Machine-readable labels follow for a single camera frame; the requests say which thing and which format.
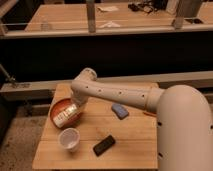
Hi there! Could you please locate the white paper cup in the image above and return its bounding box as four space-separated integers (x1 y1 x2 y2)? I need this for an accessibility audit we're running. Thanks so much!
58 128 80 152

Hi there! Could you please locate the clear plastic cup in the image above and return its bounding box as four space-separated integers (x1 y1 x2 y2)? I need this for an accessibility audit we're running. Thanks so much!
41 21 50 31

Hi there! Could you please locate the white crumpled paper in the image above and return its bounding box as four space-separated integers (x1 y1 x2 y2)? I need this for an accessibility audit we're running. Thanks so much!
99 21 121 28

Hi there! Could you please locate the small wooden table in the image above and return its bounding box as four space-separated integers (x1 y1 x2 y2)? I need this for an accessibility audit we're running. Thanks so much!
32 82 160 171

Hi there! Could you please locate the black cables pile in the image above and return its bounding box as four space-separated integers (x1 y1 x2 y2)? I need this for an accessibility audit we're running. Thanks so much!
127 1 159 14

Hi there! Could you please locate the orange pen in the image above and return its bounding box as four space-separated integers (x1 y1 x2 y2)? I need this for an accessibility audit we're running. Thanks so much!
143 111 156 117

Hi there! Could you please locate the blue sponge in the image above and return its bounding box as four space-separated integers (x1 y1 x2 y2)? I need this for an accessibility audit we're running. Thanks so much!
111 103 129 120

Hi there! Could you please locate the metal clamp bracket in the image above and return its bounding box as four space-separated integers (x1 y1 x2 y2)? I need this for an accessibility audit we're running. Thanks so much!
0 63 30 88

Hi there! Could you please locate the grey metal post right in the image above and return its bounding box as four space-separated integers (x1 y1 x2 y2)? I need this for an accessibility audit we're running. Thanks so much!
172 0 184 29

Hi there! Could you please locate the orange ceramic bowl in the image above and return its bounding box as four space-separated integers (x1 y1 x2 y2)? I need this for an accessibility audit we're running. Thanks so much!
50 98 83 129

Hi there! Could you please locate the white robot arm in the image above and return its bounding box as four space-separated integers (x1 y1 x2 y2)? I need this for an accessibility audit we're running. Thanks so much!
71 68 213 171

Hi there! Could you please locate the grey metal post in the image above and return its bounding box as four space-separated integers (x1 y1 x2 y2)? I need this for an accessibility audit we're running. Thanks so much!
172 0 184 29
86 0 96 33

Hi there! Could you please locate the white paper sheet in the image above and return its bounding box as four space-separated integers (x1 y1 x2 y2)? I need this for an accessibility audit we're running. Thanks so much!
97 6 119 12

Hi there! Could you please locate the white labelled bottle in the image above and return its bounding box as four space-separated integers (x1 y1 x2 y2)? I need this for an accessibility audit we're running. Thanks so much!
53 104 78 128

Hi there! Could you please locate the black rectangular bar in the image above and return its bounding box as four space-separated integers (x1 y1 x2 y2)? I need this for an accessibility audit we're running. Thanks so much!
93 135 115 156

